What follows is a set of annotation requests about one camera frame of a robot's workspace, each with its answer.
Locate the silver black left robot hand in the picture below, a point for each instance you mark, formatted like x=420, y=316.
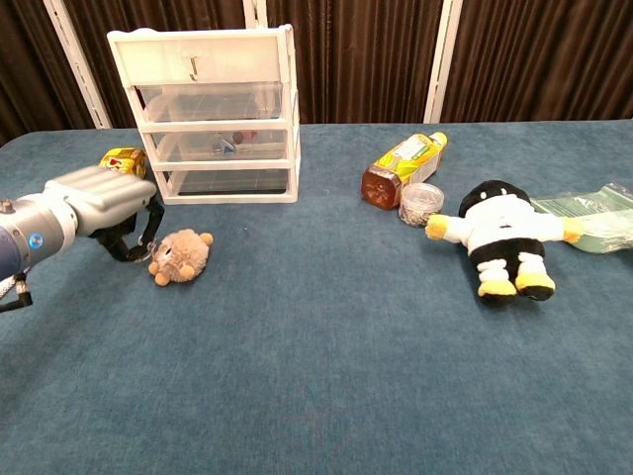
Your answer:
x=106, y=198

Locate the brown plush keychain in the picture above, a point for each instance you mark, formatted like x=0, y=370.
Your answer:
x=185, y=255

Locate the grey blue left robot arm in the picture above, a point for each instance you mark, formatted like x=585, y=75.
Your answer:
x=34, y=237

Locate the white plastic drawer unit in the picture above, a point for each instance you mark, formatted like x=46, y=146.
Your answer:
x=292, y=148

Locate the black white penguin plush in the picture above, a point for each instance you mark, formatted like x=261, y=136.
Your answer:
x=499, y=230

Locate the yellow snack bag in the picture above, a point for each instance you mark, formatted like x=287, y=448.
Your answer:
x=126, y=161

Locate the clear plastic drawer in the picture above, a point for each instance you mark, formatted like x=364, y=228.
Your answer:
x=188, y=146
x=222, y=182
x=207, y=101

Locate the small colourful items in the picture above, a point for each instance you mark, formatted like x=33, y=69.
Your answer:
x=237, y=139

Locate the opaque white drawer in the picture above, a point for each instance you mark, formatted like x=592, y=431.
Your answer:
x=148, y=59

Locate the blue table cloth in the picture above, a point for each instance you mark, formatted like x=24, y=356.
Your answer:
x=316, y=356

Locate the dark brown curtain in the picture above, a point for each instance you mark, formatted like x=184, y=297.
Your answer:
x=366, y=59

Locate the tea bottle with yellow label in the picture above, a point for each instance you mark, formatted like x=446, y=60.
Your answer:
x=405, y=165

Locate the clear round jar of clips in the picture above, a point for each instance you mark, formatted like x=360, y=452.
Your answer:
x=420, y=203

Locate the clear green zip bag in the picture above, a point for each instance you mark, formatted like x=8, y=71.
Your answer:
x=601, y=218

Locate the white metal frame post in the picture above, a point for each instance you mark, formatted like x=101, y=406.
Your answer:
x=442, y=59
x=79, y=64
x=254, y=12

